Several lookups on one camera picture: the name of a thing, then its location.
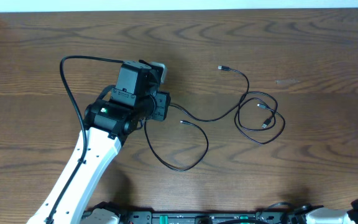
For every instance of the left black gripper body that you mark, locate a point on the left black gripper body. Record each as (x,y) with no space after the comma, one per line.
(161,106)

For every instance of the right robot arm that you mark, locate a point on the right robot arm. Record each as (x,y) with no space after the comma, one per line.
(322,215)

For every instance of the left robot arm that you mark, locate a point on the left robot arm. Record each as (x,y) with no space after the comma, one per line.
(105,126)

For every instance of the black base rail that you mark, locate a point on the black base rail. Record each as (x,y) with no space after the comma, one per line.
(107,212)

